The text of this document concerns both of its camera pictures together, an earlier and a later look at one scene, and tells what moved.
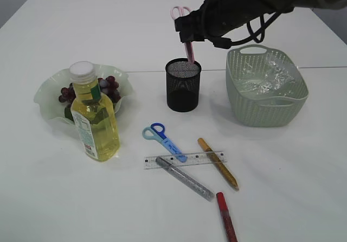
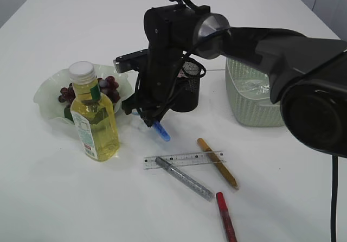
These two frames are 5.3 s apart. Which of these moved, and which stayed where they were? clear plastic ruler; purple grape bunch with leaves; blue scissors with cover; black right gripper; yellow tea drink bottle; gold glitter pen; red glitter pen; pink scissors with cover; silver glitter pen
Moved: pink scissors with cover; blue scissors with cover; black right gripper
Stayed: clear plastic ruler; silver glitter pen; gold glitter pen; red glitter pen; purple grape bunch with leaves; yellow tea drink bottle
